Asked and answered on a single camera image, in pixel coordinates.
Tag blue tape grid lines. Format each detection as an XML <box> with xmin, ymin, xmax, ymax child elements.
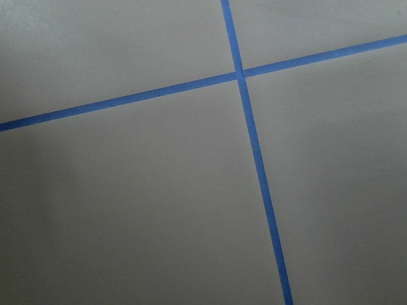
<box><xmin>1</xmin><ymin>1</ymin><xmax>406</xmax><ymax>304</ymax></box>

